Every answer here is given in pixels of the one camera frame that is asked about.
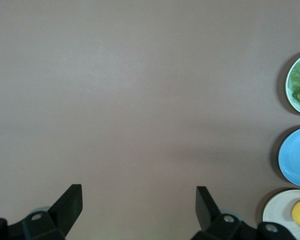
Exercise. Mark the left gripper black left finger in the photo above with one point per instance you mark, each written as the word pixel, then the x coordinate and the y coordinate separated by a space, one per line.
pixel 67 207

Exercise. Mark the beige round plate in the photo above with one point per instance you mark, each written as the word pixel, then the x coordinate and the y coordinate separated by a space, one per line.
pixel 277 207

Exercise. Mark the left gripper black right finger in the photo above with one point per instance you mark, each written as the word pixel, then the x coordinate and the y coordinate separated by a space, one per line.
pixel 206 207

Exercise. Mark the light green round plate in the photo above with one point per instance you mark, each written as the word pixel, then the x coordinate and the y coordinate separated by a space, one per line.
pixel 290 100

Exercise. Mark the blue round plate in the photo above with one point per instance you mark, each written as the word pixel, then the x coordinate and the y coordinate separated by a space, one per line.
pixel 297 157

